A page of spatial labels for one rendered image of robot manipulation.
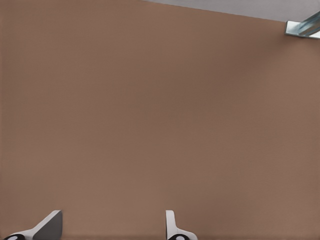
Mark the silver frame post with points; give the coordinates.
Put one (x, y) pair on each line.
(302, 27)

